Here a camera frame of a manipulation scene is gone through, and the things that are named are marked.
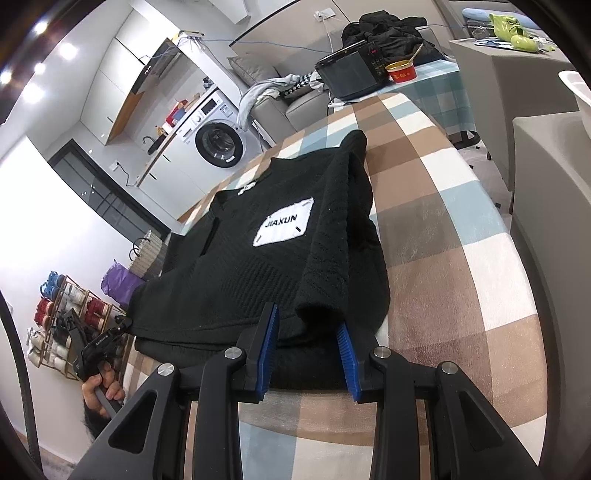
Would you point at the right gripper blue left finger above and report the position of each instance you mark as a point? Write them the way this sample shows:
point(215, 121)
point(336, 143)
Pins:
point(258, 345)

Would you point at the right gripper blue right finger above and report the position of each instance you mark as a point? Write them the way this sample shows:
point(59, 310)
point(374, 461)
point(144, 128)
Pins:
point(356, 346)

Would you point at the black knitted sweater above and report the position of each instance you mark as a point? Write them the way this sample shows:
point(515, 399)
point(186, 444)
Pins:
point(299, 236)

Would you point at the grey white clothes on sofa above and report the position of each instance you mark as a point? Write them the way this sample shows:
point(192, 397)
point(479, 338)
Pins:
point(274, 88)

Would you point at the black clothes pile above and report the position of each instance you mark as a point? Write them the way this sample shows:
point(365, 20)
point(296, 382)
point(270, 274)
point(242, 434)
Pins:
point(397, 39)

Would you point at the left hand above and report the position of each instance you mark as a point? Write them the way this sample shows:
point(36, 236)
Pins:
point(102, 385)

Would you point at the wooden shoe rack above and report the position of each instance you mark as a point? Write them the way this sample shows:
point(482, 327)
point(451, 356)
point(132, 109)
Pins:
point(47, 342)

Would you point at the purple bag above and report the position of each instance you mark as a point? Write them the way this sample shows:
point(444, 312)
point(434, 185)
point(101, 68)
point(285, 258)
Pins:
point(119, 283)

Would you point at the woven laundry basket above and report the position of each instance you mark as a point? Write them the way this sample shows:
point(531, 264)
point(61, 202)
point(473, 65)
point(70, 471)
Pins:
point(147, 256)

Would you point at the plaid checkered blanket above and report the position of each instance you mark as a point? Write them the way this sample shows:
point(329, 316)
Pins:
point(462, 320)

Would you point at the black glass door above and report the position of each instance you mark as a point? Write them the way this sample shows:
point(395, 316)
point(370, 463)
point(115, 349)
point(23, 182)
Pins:
point(103, 195)

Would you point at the white front-load washing machine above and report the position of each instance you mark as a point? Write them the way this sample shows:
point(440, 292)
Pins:
point(210, 136)

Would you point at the grey sofa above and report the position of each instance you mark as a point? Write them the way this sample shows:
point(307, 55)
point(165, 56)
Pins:
point(281, 117)

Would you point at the grey armchair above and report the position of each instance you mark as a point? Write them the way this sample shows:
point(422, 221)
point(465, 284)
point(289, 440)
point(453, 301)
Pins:
point(552, 212)

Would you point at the red instant noodle bowl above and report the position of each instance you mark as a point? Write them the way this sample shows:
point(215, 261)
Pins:
point(404, 70)

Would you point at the grey side cabinet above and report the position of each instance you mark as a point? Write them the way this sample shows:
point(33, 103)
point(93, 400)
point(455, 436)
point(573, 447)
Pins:
point(505, 84)

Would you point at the green plush toy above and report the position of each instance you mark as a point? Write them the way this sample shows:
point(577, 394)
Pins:
point(508, 28)

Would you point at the white wall cabinets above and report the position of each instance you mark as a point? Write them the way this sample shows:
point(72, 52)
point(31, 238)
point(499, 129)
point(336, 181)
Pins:
point(137, 59)

